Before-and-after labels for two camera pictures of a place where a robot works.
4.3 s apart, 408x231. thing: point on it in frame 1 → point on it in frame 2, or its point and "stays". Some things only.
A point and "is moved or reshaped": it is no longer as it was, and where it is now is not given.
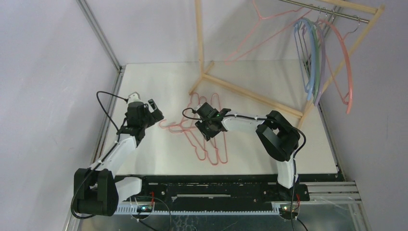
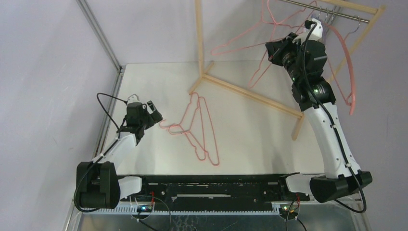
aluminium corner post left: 120,69 stays
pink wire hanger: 200,126 is moved or reshaped
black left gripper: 154,116 stays
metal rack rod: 326,11 stays
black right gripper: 206,128 → 278,50
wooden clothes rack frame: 247,94 stays
